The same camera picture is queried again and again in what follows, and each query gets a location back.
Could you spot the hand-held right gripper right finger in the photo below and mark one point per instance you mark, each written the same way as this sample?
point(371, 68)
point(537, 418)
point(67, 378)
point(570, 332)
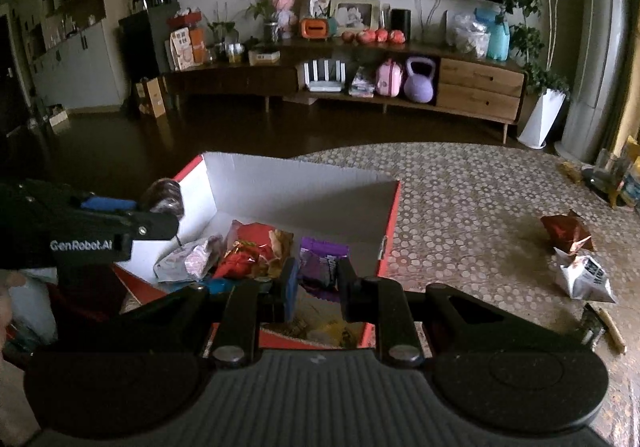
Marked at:
point(348, 294)

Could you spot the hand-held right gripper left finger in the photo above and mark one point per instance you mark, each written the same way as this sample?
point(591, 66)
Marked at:
point(291, 289)

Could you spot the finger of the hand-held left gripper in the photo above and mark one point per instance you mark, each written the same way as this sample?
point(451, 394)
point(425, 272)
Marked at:
point(150, 226)
point(107, 204)

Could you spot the round brown snack packet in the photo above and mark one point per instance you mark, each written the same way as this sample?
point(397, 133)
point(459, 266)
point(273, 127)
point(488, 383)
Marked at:
point(162, 197)

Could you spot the yellow snack packet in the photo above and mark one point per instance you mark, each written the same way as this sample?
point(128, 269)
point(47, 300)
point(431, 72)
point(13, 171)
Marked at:
point(342, 333)

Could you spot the purple snack packet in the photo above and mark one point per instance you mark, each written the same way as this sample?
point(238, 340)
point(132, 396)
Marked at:
point(320, 262)

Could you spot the pale pink snack packet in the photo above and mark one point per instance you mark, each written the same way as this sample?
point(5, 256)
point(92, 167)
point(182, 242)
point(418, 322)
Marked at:
point(192, 262)

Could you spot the red snack bag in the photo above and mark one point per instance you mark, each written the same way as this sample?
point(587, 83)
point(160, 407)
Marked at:
point(240, 263)

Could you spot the blue snack packet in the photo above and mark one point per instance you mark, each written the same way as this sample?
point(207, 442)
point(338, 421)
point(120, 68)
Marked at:
point(217, 286)

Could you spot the red and white cardboard box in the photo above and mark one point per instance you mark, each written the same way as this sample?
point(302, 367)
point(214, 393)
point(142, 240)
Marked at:
point(300, 192)

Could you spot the brown cardboard box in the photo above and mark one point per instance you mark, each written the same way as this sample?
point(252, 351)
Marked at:
point(151, 97)

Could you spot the grey storage cabinets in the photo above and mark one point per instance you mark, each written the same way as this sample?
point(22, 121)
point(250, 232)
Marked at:
point(75, 67)

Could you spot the dark tall cabinet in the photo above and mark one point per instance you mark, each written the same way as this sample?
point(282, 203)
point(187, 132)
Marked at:
point(145, 44)

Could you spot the white printed snack bag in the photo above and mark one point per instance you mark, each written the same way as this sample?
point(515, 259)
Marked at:
point(181, 49)

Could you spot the orange snack bag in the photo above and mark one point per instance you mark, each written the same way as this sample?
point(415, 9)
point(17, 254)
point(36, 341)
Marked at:
point(200, 47)

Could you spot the flat yellow box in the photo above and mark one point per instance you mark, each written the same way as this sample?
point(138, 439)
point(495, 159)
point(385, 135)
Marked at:
point(264, 57)

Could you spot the stack of magazines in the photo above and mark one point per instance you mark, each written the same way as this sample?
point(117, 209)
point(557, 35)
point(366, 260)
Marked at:
point(361, 84)

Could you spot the white router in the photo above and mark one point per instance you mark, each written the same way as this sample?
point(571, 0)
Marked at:
point(322, 74)

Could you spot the pink small case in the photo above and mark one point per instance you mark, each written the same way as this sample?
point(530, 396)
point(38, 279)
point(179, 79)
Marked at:
point(390, 79)

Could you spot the purple kettlebell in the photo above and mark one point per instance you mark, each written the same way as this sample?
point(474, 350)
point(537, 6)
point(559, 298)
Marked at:
point(419, 84)

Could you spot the dark flower vase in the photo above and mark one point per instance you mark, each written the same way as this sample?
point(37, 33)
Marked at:
point(271, 33)

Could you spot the dark red snack packet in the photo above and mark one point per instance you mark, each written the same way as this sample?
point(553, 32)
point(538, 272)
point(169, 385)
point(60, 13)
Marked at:
point(567, 232)

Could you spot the white and black snack packet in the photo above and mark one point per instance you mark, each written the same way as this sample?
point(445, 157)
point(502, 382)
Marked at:
point(585, 277)

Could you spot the wooden TV cabinet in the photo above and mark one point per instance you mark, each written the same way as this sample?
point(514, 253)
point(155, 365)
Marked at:
point(480, 87)

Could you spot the small yellow wrapper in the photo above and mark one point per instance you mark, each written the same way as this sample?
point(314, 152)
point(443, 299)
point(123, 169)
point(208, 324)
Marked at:
point(571, 173)

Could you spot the pink plush doll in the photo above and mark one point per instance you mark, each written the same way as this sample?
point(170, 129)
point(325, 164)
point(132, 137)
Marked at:
point(284, 7)

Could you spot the red apple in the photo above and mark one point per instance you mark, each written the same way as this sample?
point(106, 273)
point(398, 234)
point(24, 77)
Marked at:
point(397, 37)
point(382, 36)
point(348, 36)
point(365, 36)

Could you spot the orange tissue box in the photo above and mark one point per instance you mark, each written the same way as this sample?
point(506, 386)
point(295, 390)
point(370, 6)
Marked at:
point(317, 28)

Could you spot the white planter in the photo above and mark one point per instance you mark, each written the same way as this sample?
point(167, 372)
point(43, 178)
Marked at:
point(542, 119)

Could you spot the wooden stick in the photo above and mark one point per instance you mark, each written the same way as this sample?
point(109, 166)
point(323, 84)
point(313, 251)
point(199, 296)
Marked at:
point(612, 331)

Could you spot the dark round dish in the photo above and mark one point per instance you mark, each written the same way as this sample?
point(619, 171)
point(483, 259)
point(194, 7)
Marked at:
point(596, 178)

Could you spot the black cylinder speaker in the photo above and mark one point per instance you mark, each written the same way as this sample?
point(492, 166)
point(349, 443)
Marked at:
point(400, 19)

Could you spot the clear plastic bag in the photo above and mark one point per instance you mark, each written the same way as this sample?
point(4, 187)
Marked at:
point(469, 37)

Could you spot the blue spray bottle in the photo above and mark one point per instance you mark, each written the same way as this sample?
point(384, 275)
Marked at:
point(495, 39)

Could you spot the green potted plant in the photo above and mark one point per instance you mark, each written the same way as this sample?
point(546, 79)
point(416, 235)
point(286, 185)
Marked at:
point(530, 37)

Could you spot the grey tower air conditioner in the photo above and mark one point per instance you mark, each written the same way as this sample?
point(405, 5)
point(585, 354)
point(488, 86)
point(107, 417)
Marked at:
point(597, 37)

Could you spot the white photo frame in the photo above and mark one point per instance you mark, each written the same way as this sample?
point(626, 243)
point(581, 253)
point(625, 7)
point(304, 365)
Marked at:
point(354, 16)

